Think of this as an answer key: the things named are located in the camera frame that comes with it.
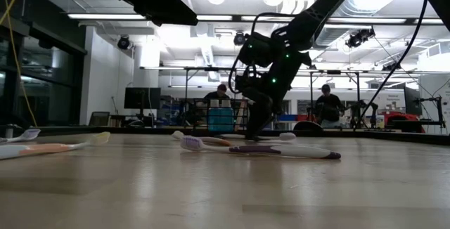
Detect black computer monitor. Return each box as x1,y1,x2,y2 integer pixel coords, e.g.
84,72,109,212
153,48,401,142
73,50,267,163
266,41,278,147
123,86,162,110
403,86,423,116

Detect black wire rack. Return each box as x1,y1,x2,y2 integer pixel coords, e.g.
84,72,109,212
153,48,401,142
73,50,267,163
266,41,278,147
191,98,250,132

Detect purple and white toothbrush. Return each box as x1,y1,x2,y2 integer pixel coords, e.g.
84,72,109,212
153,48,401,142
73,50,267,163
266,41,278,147
221,131,297,143
179,136,342,161
0,128,42,144

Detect black aluminium table frame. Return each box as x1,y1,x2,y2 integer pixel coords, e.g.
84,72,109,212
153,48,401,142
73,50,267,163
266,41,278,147
0,125,450,146

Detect black ceiling camera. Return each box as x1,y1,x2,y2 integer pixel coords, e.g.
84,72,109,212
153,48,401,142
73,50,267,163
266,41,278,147
345,27,376,49

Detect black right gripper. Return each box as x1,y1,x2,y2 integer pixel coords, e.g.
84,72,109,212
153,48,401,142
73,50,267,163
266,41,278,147
240,32,312,140

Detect red bag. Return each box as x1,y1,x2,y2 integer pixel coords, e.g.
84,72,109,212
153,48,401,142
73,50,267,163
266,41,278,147
385,111,426,133

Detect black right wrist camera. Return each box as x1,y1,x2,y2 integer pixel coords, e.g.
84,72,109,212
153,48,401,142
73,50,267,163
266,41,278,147
234,74,263,95

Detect person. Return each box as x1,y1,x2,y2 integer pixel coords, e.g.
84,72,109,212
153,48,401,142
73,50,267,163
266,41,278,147
202,83,231,103
314,84,347,129

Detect grey office chair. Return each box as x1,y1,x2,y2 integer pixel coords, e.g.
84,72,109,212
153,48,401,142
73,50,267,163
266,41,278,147
88,111,111,127

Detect long ceiling light bar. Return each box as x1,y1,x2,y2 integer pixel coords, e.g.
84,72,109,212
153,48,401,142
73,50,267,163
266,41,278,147
66,13,444,25

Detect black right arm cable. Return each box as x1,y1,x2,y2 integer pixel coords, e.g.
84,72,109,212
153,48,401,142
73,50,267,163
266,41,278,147
353,0,428,131

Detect orange toothbrush yellow bristles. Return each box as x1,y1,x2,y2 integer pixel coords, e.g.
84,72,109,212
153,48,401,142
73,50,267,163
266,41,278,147
0,131,112,162

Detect black metal frame stand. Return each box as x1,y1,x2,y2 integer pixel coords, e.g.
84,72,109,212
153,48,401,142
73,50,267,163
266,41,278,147
309,69,361,131
182,66,238,131

